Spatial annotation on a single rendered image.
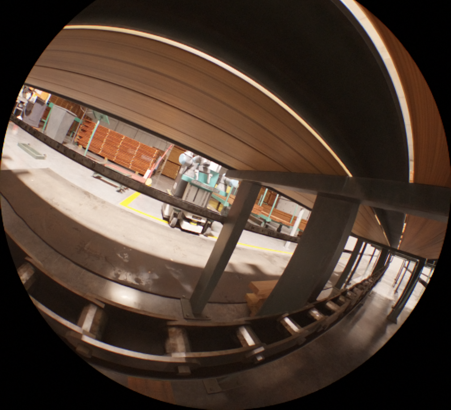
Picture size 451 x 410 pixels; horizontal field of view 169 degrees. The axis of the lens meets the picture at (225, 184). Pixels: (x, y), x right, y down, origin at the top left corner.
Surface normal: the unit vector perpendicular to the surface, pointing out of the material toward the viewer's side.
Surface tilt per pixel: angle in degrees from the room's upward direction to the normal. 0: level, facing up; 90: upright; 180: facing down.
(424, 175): 180
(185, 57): 180
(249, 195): 90
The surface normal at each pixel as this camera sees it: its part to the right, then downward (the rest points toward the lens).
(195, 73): -0.39, 0.92
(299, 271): -0.86, -0.37
